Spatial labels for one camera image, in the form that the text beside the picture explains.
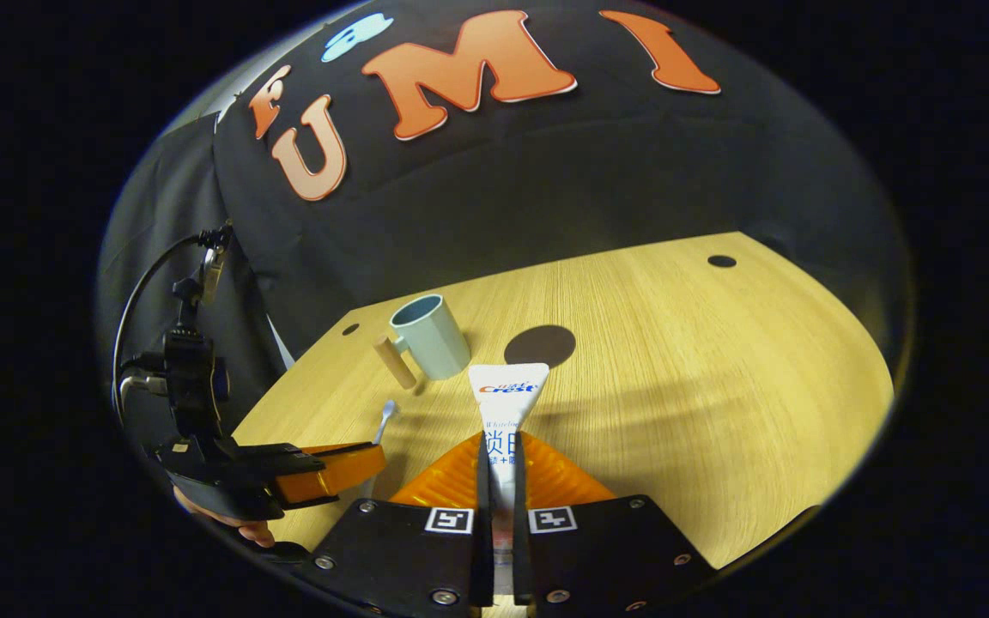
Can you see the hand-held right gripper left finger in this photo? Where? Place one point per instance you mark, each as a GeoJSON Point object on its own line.
{"type": "Point", "coordinates": [409, 558]}

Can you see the dark grey curtain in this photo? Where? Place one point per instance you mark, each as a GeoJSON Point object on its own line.
{"type": "Point", "coordinates": [160, 215]}

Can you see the white toothpaste tube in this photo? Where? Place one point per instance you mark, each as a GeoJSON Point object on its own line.
{"type": "Point", "coordinates": [507, 390]}

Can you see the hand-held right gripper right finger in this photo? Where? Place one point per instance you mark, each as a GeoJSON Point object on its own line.
{"type": "Point", "coordinates": [606, 558]}

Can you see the black backdrop cloth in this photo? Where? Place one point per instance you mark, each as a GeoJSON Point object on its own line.
{"type": "Point", "coordinates": [546, 189]}

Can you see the white toothbrush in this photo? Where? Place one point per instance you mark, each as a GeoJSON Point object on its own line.
{"type": "Point", "coordinates": [388, 412]}

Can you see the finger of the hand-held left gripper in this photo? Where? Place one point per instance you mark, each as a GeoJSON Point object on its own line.
{"type": "Point", "coordinates": [331, 472]}

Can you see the dark brown round coaster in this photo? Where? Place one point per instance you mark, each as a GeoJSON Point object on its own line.
{"type": "Point", "coordinates": [540, 347]}

